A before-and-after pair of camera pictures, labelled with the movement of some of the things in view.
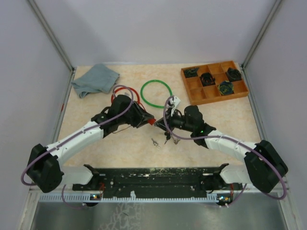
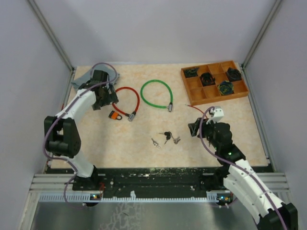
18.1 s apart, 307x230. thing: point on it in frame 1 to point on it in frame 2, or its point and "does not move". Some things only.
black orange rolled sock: x=207 y=79 does not move
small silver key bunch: x=155 y=143 does not move
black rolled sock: x=233 y=74 does not move
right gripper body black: x=174 y=120 to x=207 y=130
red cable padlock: x=150 y=120 to x=195 y=107
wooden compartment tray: x=214 y=82 does not move
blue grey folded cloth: x=100 y=78 does not move
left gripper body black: x=135 y=116 to x=107 y=98
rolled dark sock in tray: x=226 y=87 does not move
